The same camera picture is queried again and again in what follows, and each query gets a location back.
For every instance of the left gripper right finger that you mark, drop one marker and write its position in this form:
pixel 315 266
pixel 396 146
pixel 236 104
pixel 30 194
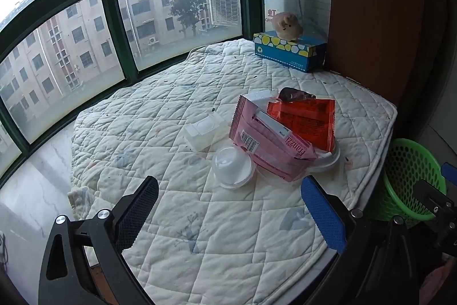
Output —
pixel 375 259

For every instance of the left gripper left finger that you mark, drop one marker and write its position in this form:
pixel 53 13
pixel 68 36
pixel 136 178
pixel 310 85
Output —
pixel 65 276

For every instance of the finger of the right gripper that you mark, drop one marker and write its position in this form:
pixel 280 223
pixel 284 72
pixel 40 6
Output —
pixel 449 172

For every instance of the white round foam lid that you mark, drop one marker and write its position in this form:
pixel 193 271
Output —
pixel 325 160

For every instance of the red snack bag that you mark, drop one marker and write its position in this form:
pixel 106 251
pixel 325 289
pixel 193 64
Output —
pixel 311 118

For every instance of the pink wafer package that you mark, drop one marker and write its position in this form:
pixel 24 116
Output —
pixel 268 143

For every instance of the clear round lidded container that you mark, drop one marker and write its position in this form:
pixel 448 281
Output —
pixel 232 167

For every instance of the clear rectangular plastic box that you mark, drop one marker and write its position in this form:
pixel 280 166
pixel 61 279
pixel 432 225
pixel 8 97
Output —
pixel 203 133

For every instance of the green plastic waste basket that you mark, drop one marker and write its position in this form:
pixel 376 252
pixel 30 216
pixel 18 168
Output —
pixel 407 162

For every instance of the white quilted mattress pad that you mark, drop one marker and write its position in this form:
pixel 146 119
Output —
pixel 224 230

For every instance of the brown wooden wardrobe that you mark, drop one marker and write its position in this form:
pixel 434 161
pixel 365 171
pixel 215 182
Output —
pixel 374 42

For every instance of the blue yellow tissue box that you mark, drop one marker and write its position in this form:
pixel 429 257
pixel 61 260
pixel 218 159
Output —
pixel 307 54

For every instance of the beige plush toy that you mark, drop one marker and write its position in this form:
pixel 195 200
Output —
pixel 287 26

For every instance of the green window frame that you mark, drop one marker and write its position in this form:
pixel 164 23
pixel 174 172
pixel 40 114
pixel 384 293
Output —
pixel 58 57

